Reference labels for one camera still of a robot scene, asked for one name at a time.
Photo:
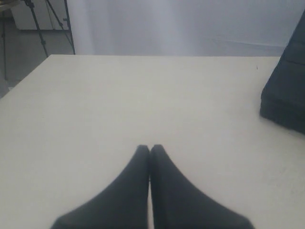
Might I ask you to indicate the black plastic tool case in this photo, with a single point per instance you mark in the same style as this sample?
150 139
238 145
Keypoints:
283 96

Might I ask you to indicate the black camera tripod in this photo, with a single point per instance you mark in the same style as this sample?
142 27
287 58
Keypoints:
8 4

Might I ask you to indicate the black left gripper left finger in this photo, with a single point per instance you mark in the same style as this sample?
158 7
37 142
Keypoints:
122 205

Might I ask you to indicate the white backdrop curtain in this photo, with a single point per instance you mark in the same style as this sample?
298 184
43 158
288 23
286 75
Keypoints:
183 27

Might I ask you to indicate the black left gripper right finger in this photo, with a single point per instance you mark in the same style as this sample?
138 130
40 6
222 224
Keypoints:
178 204

